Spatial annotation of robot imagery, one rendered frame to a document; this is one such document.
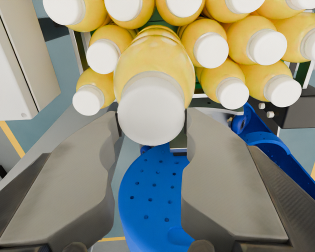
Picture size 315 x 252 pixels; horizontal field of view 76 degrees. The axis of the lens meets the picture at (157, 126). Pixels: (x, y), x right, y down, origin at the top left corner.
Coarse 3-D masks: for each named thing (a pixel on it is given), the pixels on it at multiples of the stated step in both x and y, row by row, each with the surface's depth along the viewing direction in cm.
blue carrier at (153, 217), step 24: (168, 144) 45; (144, 168) 39; (168, 168) 38; (120, 192) 34; (144, 192) 34; (168, 192) 33; (120, 216) 31; (144, 216) 30; (168, 216) 30; (144, 240) 27; (168, 240) 27; (192, 240) 27
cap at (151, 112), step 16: (144, 80) 11; (160, 80) 11; (128, 96) 11; (144, 96) 11; (160, 96) 11; (176, 96) 11; (128, 112) 11; (144, 112) 11; (160, 112) 11; (176, 112) 11; (128, 128) 12; (144, 128) 12; (160, 128) 12; (176, 128) 12; (144, 144) 12
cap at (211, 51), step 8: (200, 40) 25; (208, 40) 24; (216, 40) 24; (224, 40) 24; (200, 48) 24; (208, 48) 24; (216, 48) 24; (224, 48) 24; (200, 56) 25; (208, 56) 25; (216, 56) 25; (224, 56) 25; (208, 64) 25; (216, 64) 25
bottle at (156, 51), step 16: (144, 32) 19; (160, 32) 18; (128, 48) 15; (144, 48) 14; (160, 48) 14; (176, 48) 14; (128, 64) 13; (144, 64) 13; (160, 64) 13; (176, 64) 13; (192, 64) 16; (128, 80) 12; (176, 80) 13; (192, 80) 14; (192, 96) 16
